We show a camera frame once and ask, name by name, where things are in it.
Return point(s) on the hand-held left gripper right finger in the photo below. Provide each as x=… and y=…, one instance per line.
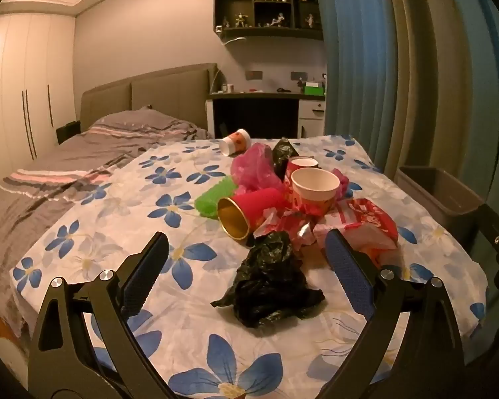
x=349, y=274

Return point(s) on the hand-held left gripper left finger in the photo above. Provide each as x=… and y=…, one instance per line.
x=143, y=278

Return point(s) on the grey plastic trash bin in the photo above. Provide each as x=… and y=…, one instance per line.
x=453, y=199

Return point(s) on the orange printed paper cup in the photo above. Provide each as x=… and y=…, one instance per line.
x=316, y=185
x=303, y=162
x=238, y=141

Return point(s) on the pink plastic bag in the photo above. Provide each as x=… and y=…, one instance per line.
x=253, y=166

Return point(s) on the blue floral blanket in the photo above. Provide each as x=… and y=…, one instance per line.
x=183, y=311

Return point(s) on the red and white plastic bag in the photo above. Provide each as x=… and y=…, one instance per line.
x=366, y=220

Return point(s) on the large black plastic bag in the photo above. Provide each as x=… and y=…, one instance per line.
x=270, y=282

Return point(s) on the red foil wrapper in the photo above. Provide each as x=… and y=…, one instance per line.
x=282, y=226

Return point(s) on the small pink plastic scrap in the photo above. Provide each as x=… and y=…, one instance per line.
x=342, y=183

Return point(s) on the green foam net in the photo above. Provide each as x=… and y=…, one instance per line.
x=214, y=199

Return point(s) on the gold lined paper cup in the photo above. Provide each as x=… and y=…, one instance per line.
x=232, y=218

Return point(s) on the grey pillow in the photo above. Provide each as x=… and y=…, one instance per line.
x=45, y=183

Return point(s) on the small black plastic bag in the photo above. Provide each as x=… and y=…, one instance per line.
x=282, y=153

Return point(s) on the white drawer unit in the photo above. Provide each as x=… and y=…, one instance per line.
x=312, y=122

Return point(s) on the black nightstand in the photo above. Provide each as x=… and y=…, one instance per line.
x=67, y=131

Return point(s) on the green box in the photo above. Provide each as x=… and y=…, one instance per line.
x=314, y=89

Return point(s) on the dark desk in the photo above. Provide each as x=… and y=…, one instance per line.
x=253, y=94

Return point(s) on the blue and beige curtain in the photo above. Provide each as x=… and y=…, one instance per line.
x=357, y=70

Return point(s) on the white wardrobe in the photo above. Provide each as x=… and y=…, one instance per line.
x=20, y=91

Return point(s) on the white clip lamp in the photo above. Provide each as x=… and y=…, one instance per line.
x=233, y=40

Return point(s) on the row of small figurines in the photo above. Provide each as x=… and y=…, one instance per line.
x=242, y=18

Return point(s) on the grey wall socket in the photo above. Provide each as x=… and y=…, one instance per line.
x=254, y=75
x=298, y=75

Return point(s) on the dark wall shelf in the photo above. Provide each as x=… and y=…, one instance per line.
x=270, y=32

